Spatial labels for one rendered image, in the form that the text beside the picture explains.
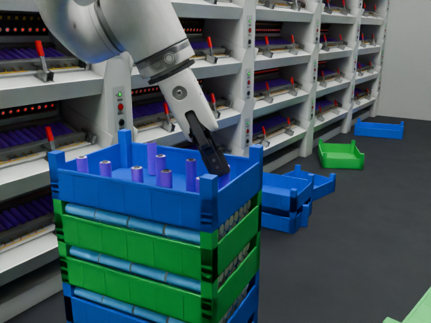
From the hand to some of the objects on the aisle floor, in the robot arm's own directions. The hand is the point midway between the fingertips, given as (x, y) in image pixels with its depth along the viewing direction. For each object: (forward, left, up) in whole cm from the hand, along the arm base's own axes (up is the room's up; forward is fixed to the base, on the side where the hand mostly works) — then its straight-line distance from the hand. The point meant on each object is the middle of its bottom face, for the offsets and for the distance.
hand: (215, 161), depth 68 cm
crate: (-28, -27, -49) cm, 63 cm away
